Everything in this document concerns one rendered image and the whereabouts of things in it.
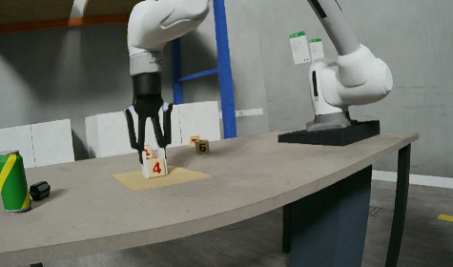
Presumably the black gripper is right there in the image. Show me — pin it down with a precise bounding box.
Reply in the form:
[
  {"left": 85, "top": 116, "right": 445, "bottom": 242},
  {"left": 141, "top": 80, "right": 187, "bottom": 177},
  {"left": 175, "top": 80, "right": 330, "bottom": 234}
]
[{"left": 123, "top": 73, "right": 173, "bottom": 178}]

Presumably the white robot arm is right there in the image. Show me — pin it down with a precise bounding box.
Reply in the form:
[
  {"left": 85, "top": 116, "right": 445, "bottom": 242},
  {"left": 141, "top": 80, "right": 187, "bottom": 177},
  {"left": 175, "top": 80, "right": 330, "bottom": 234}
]
[{"left": 128, "top": 0, "right": 393, "bottom": 132}]

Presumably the beige flat mat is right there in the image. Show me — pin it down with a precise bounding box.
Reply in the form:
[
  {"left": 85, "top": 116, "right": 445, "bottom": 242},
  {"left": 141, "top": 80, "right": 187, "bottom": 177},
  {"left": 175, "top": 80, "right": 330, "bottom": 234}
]
[{"left": 112, "top": 165, "right": 210, "bottom": 191}]

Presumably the green drink can with yellow stripe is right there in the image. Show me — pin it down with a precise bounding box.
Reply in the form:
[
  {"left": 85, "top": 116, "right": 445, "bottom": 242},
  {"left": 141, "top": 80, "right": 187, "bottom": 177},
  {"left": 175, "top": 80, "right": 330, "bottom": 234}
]
[{"left": 0, "top": 150, "right": 31, "bottom": 214}]

